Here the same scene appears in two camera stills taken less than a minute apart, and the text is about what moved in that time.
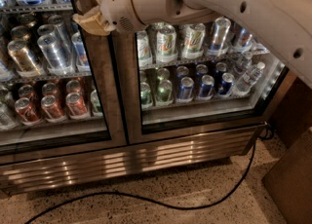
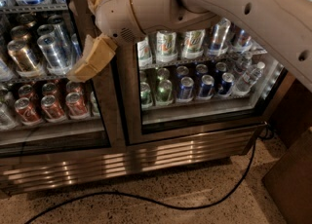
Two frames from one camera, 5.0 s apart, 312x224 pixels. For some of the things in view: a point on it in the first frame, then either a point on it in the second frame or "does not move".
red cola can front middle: x=52 y=110 does not move
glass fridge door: x=63 y=86 does not move
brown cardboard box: x=290 y=181 does not move
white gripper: x=119 y=6 → x=117 y=14
